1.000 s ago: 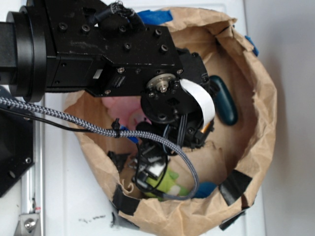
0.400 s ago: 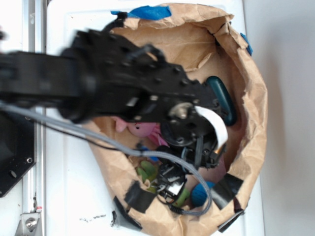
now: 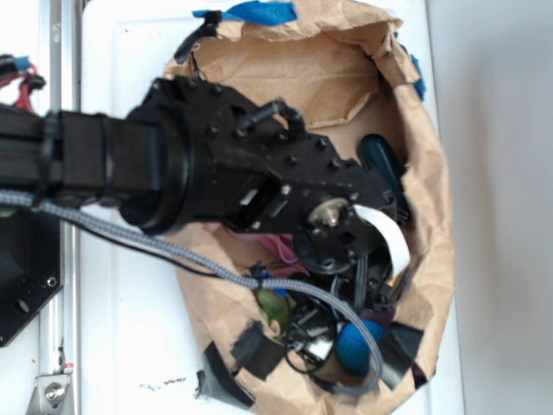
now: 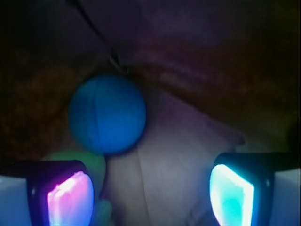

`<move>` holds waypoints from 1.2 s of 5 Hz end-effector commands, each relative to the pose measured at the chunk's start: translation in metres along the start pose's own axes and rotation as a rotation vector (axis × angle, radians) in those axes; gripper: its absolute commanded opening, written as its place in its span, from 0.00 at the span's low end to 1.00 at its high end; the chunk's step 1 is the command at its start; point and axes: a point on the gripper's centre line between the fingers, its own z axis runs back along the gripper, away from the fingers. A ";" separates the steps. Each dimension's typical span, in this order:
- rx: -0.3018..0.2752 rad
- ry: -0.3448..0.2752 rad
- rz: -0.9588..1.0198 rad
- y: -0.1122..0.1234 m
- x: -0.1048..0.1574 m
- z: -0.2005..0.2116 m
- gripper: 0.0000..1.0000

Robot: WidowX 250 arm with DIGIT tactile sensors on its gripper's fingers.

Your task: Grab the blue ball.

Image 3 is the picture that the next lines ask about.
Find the metal corner bracket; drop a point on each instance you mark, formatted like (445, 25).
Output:
(52, 395)

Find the white plastic tray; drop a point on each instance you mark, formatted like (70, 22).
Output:
(137, 349)

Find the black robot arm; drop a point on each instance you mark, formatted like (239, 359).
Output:
(194, 151)

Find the blue ball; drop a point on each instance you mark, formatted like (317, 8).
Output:
(352, 351)

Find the green plush toy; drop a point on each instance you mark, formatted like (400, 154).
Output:
(276, 311)

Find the pink plush bunny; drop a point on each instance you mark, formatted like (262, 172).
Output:
(274, 250)

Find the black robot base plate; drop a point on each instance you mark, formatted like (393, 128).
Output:
(30, 269)

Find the dark teal oblong case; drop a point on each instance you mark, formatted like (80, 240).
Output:
(375, 150)

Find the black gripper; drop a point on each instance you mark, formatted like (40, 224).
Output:
(312, 333)

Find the brown paper bag bin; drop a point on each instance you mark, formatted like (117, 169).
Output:
(347, 65)

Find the aluminium frame rail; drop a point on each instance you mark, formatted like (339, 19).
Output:
(58, 61)

